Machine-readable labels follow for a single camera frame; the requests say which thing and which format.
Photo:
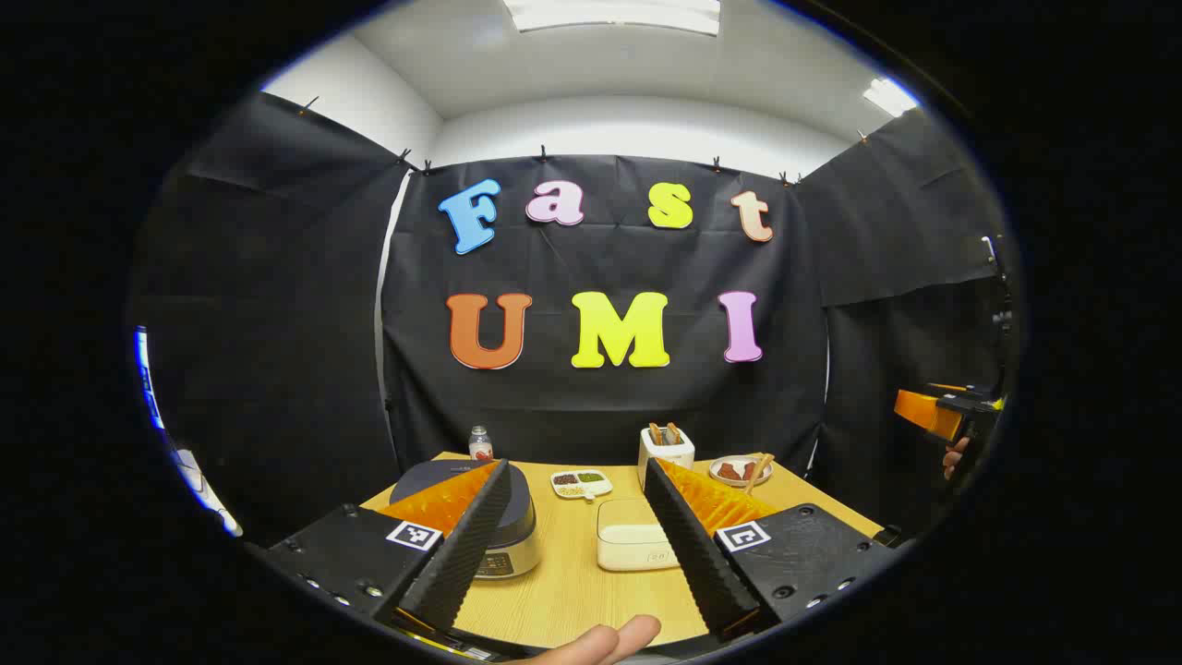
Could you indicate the white round plate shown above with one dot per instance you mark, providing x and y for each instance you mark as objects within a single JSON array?
[{"x": 725, "y": 480}]

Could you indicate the white side desk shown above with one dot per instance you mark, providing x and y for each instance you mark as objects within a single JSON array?
[{"x": 199, "y": 485}]

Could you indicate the large ceiling light panel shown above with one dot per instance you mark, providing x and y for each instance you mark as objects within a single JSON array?
[{"x": 614, "y": 14}]

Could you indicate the clear box of rice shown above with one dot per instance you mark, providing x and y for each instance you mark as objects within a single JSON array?
[{"x": 633, "y": 540}]

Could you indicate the computer monitor screen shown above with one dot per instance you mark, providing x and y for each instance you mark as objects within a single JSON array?
[{"x": 146, "y": 379}]

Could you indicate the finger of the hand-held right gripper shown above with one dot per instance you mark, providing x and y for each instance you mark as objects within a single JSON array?
[{"x": 923, "y": 411}]

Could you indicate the white toaster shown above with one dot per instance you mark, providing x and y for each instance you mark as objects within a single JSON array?
[{"x": 667, "y": 457}]

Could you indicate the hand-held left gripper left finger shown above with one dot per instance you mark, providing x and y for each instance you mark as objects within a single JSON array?
[{"x": 462, "y": 545}]

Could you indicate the white divided grain dish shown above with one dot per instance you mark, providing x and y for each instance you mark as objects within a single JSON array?
[{"x": 582, "y": 482}]

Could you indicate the small clear bottle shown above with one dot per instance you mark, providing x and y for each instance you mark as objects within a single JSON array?
[{"x": 480, "y": 446}]

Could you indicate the dark grey rice cooker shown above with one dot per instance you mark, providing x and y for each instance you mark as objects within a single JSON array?
[{"x": 519, "y": 517}]

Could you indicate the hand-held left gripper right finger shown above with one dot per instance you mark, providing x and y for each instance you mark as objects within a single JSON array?
[{"x": 693, "y": 545}]

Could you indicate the small ceiling light panel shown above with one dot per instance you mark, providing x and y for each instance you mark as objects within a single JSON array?
[{"x": 888, "y": 95}]

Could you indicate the black backdrop cloth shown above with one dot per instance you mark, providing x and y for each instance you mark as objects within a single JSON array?
[{"x": 600, "y": 397}]

